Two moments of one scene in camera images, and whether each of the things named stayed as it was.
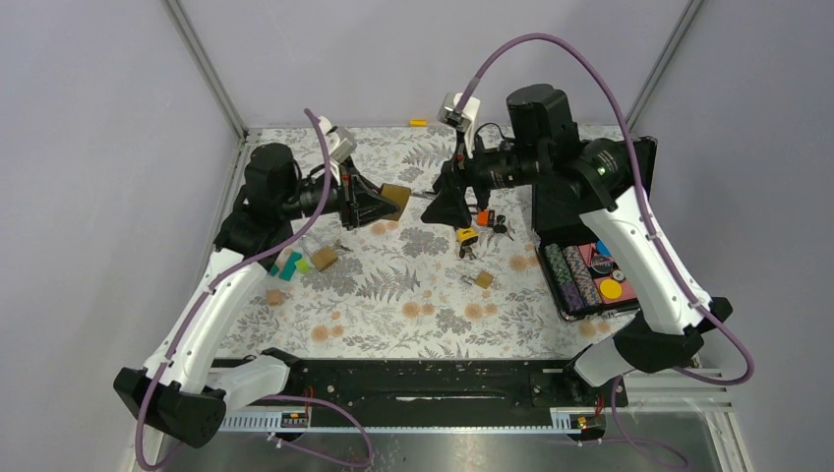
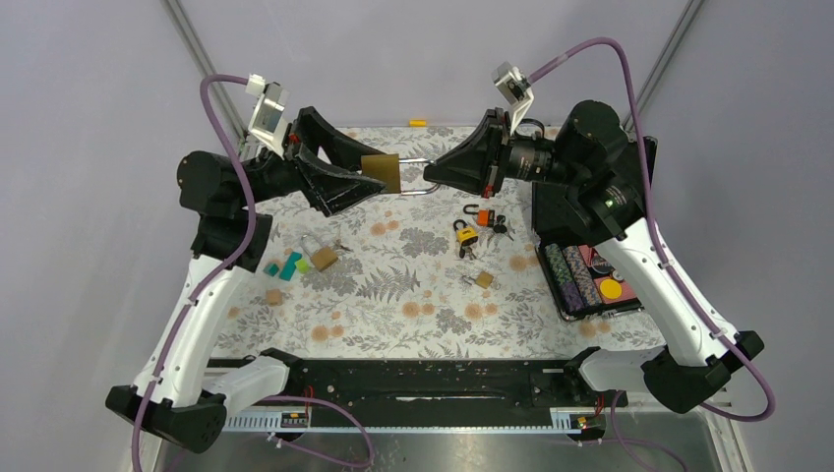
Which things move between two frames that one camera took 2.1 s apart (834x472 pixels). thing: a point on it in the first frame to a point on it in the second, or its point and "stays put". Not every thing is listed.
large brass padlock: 323,257 stays put
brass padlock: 396,194 to 386,169
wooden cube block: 274,297 stays put
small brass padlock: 484,279 stays put
